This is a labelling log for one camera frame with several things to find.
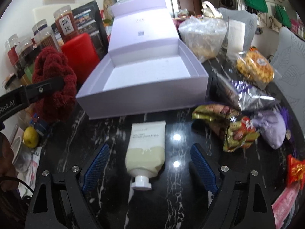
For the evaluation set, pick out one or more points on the dark red fuzzy scrunchie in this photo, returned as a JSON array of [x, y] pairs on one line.
[[51, 67]]

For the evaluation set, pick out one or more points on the near grey leaf chair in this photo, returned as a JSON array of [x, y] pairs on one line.
[[289, 63]]

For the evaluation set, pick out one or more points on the black printed gift bag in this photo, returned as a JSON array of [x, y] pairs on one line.
[[88, 20]]

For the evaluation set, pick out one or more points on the jar with chinese label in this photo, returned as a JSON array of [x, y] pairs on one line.
[[65, 23]]

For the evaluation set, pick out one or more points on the grey leaf chair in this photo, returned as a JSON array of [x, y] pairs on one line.
[[249, 19], [289, 63]]

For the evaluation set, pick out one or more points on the small red candy packet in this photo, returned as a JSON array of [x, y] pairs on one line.
[[295, 171]]

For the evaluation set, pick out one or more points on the small green handbag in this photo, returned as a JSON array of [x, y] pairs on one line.
[[282, 16]]

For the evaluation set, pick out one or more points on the green brown snack packet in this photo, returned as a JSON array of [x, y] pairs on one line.
[[236, 129]]

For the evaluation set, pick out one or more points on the lavender drawstring sachet pouch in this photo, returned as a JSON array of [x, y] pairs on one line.
[[274, 126]]

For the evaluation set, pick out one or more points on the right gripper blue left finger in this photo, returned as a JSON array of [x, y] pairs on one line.
[[94, 167]]

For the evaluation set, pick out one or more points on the clear spice jar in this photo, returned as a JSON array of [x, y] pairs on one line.
[[46, 38]]

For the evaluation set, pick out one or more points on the white paper towel roll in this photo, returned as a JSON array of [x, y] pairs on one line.
[[235, 39]]

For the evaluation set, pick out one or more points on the pink red mask pouch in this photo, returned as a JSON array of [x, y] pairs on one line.
[[284, 203]]

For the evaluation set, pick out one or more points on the packaged waffles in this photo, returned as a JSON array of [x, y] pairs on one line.
[[256, 68]]

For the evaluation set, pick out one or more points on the cream hand cream tube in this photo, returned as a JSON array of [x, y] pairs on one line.
[[145, 154]]

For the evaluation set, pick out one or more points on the cream water bottle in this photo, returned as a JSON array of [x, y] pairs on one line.
[[209, 10]]

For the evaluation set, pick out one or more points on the yellow lemon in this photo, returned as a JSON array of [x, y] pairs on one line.
[[30, 137]]

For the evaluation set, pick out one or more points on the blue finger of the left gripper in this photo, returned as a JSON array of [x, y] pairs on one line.
[[46, 88]]

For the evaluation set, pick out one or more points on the silver purple chip bag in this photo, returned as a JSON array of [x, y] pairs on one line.
[[242, 95]]

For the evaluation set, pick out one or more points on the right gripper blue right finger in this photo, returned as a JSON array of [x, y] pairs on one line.
[[206, 167]]

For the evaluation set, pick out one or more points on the far grey leaf chair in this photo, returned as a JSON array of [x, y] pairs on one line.
[[249, 19]]

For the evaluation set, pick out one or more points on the clear plastic bag of food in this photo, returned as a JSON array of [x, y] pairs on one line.
[[204, 36]]

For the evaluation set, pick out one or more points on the lavender open gift box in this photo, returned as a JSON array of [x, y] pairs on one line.
[[147, 68]]

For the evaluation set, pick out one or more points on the large green handbag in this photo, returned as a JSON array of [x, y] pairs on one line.
[[259, 5]]

